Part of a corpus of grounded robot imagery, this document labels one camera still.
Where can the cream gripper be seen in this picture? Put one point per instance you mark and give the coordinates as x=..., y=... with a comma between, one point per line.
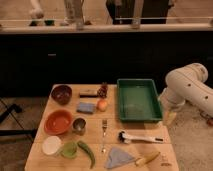
x=168, y=117

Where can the orange peach fruit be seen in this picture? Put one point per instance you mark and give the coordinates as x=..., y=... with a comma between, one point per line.
x=102, y=105

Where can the blue sponge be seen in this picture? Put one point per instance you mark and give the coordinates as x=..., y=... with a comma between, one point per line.
x=87, y=108

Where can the small metal cup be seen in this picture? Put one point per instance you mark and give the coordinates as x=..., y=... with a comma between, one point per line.
x=79, y=126

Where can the orange bowl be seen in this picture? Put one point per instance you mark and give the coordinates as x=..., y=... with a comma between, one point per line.
x=58, y=122

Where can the green plastic tray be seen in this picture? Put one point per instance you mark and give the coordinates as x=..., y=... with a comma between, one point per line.
x=138, y=101

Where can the dark brown bowl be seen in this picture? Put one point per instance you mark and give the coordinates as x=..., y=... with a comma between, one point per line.
x=62, y=94

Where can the green chili pepper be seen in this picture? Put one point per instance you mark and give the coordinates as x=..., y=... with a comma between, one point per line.
x=88, y=151

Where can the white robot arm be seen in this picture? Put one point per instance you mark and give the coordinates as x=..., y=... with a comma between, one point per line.
x=186, y=84

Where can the silver fork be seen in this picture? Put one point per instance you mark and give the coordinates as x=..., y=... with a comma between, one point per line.
x=104, y=128

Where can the black brown block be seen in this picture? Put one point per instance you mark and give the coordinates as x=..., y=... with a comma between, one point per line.
x=88, y=94

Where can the dark red grape bunch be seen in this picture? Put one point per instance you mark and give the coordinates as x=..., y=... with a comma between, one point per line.
x=102, y=91

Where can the white dish brush black bristles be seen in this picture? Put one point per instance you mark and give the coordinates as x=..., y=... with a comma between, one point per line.
x=127, y=138

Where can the light green cup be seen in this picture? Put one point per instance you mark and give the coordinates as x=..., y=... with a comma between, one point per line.
x=69, y=150

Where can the blue triangular cloth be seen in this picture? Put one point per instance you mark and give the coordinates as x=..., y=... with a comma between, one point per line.
x=118, y=157

